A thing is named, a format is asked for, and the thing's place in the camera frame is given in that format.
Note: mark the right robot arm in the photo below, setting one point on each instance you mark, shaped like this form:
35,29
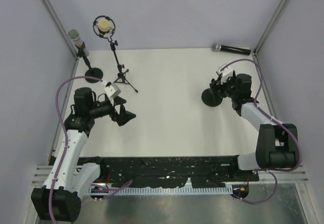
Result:
277,144

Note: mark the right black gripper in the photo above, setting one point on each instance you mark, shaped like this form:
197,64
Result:
219,86

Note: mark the black tripod stand with shockmount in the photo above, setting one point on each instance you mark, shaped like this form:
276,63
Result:
121,75

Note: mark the cream condenser microphone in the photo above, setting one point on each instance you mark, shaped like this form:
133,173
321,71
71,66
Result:
104,27

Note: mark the grey microphone on stand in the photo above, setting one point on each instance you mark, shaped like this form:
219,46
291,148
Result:
73,34

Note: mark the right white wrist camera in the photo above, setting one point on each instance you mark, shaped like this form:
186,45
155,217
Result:
224,73

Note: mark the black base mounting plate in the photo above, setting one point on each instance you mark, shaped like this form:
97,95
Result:
169,172

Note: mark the rear black round-base stand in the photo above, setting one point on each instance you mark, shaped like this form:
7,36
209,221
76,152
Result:
92,71

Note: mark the black round-base mic stand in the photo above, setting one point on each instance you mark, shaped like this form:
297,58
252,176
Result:
212,96

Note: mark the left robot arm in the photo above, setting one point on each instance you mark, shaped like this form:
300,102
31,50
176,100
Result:
60,197

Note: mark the black silver handheld microphone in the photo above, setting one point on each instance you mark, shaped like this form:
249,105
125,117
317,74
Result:
222,48

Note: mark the white slotted cable duct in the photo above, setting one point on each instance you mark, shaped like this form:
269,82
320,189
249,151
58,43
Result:
186,190

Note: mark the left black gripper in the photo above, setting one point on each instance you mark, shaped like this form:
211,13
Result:
125,115

